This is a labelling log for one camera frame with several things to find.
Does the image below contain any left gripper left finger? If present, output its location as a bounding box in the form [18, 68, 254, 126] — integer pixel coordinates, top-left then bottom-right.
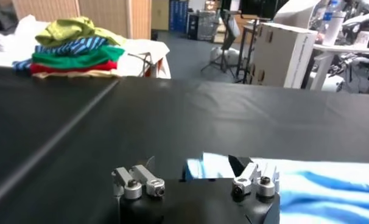
[111, 156, 166, 201]

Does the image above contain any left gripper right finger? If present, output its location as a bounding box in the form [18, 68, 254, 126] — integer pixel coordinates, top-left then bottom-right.
[228, 154, 281, 198]

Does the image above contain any light blue t-shirt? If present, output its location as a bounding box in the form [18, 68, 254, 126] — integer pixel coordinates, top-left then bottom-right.
[184, 152, 369, 224]

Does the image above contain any small white round robot base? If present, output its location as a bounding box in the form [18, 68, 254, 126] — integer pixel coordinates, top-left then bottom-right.
[210, 45, 241, 66]

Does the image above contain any stack of folded clothes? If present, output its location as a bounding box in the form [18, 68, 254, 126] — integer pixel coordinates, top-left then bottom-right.
[12, 36, 110, 72]

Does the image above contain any black table cover sheet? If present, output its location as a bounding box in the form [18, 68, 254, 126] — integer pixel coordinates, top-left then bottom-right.
[0, 65, 369, 224]

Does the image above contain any tall white cardboard box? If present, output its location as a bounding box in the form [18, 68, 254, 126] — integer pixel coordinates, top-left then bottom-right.
[250, 21, 318, 89]

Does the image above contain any black tripod stand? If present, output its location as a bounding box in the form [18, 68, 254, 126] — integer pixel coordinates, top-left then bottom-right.
[201, 9, 244, 82]

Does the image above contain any beige garment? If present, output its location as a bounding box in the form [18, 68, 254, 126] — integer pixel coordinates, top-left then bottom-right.
[32, 69, 121, 80]

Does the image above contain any red garment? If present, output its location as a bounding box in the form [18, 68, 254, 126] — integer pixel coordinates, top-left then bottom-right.
[30, 60, 118, 75]

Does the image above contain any white standing desk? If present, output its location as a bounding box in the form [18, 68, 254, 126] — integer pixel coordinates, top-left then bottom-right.
[309, 43, 369, 91]

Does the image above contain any green garment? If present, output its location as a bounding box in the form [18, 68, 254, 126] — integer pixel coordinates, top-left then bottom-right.
[31, 45, 125, 69]

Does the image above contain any white curved shell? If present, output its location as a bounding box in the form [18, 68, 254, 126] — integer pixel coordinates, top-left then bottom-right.
[272, 0, 321, 32]

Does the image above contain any black monitor screen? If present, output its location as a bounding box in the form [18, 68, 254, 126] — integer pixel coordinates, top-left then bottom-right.
[241, 0, 290, 19]

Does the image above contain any yellow-green garment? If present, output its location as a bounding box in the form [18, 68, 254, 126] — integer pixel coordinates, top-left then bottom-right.
[35, 16, 127, 48]

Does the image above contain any wicker folding screen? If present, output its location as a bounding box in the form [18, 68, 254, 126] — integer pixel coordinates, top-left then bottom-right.
[10, 0, 152, 40]

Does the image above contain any clear water bottle blue cap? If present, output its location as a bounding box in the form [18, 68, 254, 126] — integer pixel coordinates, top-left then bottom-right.
[323, 0, 341, 22]

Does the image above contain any white plastic bag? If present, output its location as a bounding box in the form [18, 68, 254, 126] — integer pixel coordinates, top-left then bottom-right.
[0, 15, 49, 68]

